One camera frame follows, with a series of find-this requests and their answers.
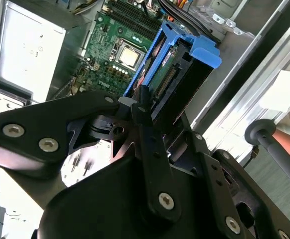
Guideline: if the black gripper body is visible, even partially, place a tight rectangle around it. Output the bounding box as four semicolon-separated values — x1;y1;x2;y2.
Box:
37;155;227;239

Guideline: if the round black tool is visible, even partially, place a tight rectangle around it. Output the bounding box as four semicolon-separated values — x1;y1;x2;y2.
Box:
244;119;290;196

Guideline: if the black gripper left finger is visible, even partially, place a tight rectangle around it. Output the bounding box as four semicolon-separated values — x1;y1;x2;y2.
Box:
0;86;182;224

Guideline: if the hard disk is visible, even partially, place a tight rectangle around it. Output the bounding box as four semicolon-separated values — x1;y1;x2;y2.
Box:
122;21;221;125

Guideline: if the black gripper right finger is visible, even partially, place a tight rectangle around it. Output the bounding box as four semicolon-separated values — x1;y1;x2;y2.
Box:
174;112;290;239

